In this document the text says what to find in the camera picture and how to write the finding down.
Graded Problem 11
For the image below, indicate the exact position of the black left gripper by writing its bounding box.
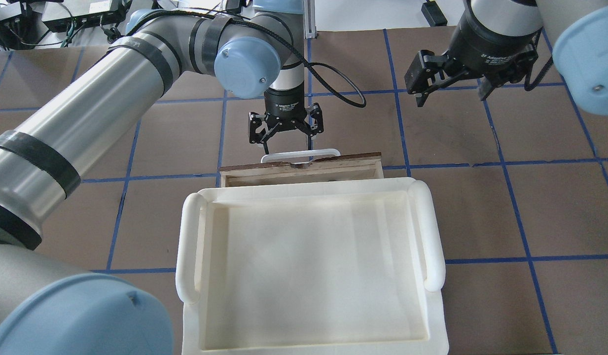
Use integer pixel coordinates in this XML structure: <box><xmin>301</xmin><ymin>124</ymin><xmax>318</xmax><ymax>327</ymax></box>
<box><xmin>248</xmin><ymin>88</ymin><xmax>324</xmax><ymax>161</ymax></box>

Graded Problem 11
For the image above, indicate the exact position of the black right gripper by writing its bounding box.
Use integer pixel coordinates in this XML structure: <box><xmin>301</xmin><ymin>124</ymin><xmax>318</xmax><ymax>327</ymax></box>
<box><xmin>404</xmin><ymin>5</ymin><xmax>540</xmax><ymax>107</ymax></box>

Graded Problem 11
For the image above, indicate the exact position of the white drawer handle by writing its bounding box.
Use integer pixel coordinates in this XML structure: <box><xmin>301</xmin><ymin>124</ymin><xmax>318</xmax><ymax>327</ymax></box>
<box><xmin>260</xmin><ymin>148</ymin><xmax>341</xmax><ymax>163</ymax></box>

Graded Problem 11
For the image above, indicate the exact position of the light wooden drawer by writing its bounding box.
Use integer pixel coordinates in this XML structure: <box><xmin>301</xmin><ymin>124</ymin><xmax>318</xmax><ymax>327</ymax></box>
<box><xmin>219</xmin><ymin>150</ymin><xmax>384</xmax><ymax>188</ymax></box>

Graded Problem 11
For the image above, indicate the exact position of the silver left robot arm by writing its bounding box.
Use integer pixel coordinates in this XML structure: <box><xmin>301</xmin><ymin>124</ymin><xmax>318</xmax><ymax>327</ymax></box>
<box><xmin>0</xmin><ymin>0</ymin><xmax>312</xmax><ymax>355</ymax></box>

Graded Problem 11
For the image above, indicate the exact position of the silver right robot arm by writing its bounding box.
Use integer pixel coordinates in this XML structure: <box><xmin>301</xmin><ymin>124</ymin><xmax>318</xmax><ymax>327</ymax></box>
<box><xmin>404</xmin><ymin>0</ymin><xmax>608</xmax><ymax>115</ymax></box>

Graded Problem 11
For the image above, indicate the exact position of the black power adapter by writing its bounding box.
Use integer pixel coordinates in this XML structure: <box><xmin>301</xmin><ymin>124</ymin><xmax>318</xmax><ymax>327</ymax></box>
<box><xmin>421</xmin><ymin>0</ymin><xmax>448</xmax><ymax>27</ymax></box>

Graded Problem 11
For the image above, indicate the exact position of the white plastic tray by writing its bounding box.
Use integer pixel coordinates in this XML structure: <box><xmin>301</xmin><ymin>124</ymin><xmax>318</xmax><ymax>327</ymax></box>
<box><xmin>176</xmin><ymin>177</ymin><xmax>449</xmax><ymax>355</ymax></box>

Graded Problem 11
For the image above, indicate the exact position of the black braided cable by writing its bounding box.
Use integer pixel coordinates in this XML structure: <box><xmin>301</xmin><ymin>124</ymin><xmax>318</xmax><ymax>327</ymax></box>
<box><xmin>205</xmin><ymin>12</ymin><xmax>367</xmax><ymax>109</ymax></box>

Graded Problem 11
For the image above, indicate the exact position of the aluminium frame post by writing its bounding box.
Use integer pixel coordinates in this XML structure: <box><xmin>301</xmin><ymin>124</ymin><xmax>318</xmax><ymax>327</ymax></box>
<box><xmin>302</xmin><ymin>0</ymin><xmax>318</xmax><ymax>39</ymax></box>

